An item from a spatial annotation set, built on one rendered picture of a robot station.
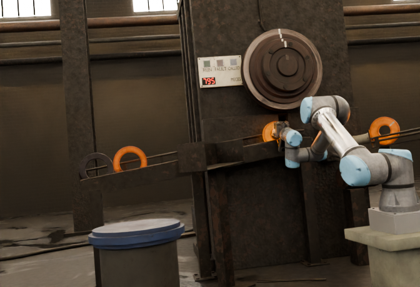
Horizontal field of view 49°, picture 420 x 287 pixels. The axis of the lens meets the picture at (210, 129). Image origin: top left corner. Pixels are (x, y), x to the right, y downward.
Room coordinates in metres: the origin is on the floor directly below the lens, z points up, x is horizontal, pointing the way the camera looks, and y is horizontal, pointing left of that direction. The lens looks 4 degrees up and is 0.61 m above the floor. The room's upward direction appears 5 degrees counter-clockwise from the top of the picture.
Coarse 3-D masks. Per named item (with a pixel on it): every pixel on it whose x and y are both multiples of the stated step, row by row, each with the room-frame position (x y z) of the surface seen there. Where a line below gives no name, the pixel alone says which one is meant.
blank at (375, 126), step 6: (378, 120) 2.52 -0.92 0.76; (384, 120) 2.51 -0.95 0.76; (390, 120) 2.50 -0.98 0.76; (372, 126) 2.54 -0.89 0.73; (378, 126) 2.53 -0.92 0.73; (390, 126) 2.50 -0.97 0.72; (396, 126) 2.48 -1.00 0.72; (372, 132) 2.54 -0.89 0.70; (378, 132) 2.53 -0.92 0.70; (396, 138) 2.49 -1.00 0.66; (384, 144) 2.52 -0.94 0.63
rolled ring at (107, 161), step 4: (88, 156) 2.48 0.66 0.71; (92, 156) 2.48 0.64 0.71; (96, 156) 2.49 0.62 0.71; (100, 156) 2.49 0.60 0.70; (104, 156) 2.49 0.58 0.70; (84, 160) 2.48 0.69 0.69; (88, 160) 2.48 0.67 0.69; (104, 160) 2.49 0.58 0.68; (108, 160) 2.50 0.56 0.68; (80, 164) 2.47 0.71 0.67; (84, 164) 2.48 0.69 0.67; (108, 164) 2.50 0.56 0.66; (112, 164) 2.50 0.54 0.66; (80, 168) 2.47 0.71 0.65; (84, 168) 2.48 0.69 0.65; (108, 168) 2.49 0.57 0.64; (112, 168) 2.50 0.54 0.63; (80, 172) 2.47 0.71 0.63; (84, 172) 2.48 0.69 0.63; (108, 172) 2.49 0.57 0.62; (112, 172) 2.50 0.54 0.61; (84, 176) 2.48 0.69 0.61
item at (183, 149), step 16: (192, 144) 2.20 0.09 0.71; (208, 144) 2.43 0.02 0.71; (224, 144) 2.41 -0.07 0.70; (240, 144) 2.33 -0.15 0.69; (192, 160) 2.20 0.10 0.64; (208, 160) 2.42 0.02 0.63; (224, 160) 2.42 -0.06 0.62; (240, 160) 2.33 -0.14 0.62; (224, 176) 2.31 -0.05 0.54; (224, 192) 2.30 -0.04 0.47; (224, 208) 2.30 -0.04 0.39; (224, 224) 2.29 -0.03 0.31; (224, 240) 2.28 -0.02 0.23; (224, 256) 2.28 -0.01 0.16; (224, 272) 2.28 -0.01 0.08
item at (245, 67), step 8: (272, 32) 2.61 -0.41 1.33; (288, 32) 2.62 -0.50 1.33; (296, 32) 2.63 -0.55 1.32; (256, 40) 2.60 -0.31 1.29; (304, 40) 2.64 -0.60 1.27; (248, 48) 2.59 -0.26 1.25; (312, 48) 2.64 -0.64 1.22; (248, 56) 2.59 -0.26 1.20; (248, 64) 2.59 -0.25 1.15; (320, 64) 2.65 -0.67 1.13; (248, 72) 2.59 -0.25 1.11; (320, 72) 2.65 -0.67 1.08; (248, 80) 2.59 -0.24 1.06; (320, 80) 2.65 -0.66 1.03; (248, 88) 2.60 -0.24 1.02; (312, 88) 2.64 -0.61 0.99; (256, 96) 2.59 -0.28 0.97; (304, 96) 2.63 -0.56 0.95; (312, 96) 2.64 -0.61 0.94; (264, 104) 2.65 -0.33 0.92; (272, 104) 2.61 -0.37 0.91; (280, 104) 2.61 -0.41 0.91; (288, 104) 2.62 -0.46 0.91; (296, 104) 2.63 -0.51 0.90
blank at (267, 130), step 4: (268, 124) 2.63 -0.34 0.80; (272, 124) 2.63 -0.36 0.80; (264, 128) 2.63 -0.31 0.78; (268, 128) 2.63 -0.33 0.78; (272, 128) 2.63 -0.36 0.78; (264, 132) 2.63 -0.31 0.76; (268, 132) 2.63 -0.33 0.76; (264, 136) 2.62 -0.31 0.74; (268, 136) 2.63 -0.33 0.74; (264, 140) 2.63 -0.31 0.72; (268, 140) 2.63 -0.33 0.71
